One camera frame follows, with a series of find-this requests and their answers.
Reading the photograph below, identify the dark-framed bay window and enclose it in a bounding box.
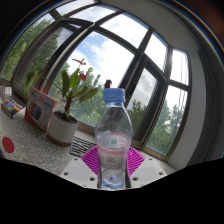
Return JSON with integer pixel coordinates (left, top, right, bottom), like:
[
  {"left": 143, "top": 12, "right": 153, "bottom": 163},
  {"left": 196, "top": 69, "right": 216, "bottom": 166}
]
[{"left": 0, "top": 0, "right": 193, "bottom": 161}]

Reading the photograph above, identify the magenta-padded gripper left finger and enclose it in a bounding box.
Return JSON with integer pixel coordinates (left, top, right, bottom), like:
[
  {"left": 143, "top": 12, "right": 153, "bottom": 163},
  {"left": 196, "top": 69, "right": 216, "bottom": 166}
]
[{"left": 59, "top": 144, "right": 101, "bottom": 189}]

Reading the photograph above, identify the red-flowered plant in white pot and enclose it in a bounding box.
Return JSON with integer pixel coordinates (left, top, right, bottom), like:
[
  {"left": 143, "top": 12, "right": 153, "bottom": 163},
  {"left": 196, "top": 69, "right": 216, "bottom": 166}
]
[{"left": 23, "top": 57, "right": 113, "bottom": 148}]

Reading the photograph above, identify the clear blue-capped water bottle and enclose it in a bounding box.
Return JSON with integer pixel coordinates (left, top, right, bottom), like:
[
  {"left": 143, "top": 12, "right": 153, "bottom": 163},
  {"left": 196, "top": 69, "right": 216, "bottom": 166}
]
[{"left": 94, "top": 87, "right": 134, "bottom": 191}]

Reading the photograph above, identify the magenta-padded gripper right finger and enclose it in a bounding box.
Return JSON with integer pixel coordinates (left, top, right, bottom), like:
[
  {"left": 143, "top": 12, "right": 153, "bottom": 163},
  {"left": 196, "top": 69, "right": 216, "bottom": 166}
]
[{"left": 124, "top": 146, "right": 168, "bottom": 189}]

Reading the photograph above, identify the red and white carton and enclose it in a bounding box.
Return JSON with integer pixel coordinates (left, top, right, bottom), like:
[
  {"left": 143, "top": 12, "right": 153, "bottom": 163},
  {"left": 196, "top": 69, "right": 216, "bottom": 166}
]
[{"left": 24, "top": 87, "right": 59, "bottom": 133}]

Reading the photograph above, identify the flat round red coaster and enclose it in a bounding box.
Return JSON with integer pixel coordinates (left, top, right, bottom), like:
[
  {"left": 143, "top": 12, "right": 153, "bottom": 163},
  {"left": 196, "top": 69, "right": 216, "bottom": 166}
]
[{"left": 1, "top": 136, "right": 16, "bottom": 154}]

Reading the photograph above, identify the colourful pencil box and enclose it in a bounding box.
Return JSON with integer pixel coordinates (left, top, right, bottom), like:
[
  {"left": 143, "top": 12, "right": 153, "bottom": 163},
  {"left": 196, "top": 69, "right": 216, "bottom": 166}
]
[{"left": 0, "top": 99, "right": 24, "bottom": 119}]

